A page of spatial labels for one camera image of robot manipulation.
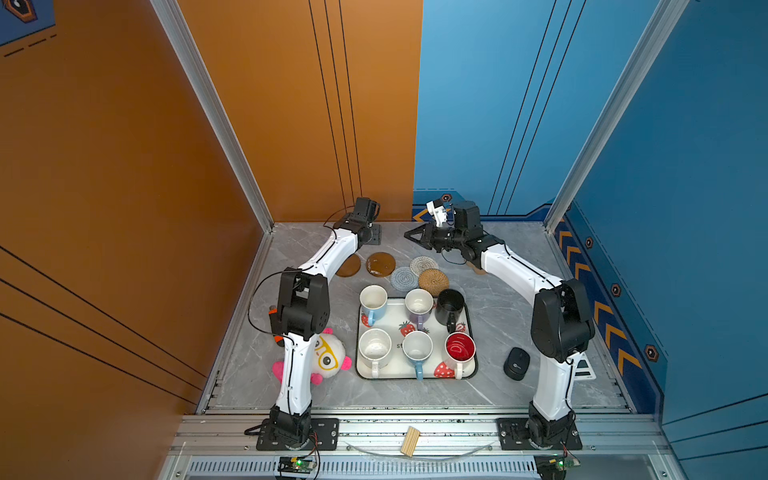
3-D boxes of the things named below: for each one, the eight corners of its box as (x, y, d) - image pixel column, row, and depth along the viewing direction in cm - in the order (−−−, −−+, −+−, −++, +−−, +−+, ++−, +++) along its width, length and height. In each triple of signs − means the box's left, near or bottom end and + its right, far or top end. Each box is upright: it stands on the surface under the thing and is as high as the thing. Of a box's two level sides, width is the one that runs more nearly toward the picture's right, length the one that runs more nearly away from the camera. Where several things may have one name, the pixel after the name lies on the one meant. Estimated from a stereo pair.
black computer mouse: (499, 372, 85) (502, 368, 83) (510, 348, 90) (513, 344, 87) (518, 384, 83) (522, 380, 80) (528, 359, 88) (532, 355, 85)
